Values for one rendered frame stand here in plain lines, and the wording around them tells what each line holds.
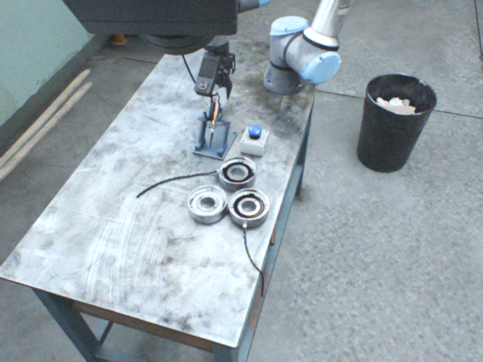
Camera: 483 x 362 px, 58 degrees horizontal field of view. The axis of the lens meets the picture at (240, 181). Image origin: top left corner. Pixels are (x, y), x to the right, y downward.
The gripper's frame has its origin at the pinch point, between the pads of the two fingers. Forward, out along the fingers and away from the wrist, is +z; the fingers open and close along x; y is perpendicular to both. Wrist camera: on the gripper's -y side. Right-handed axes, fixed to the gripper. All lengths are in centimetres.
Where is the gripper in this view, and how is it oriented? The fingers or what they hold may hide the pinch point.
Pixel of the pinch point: (216, 107)
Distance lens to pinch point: 126.6
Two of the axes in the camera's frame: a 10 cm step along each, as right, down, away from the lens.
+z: 0.1, 6.7, 7.4
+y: 3.3, -7.0, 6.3
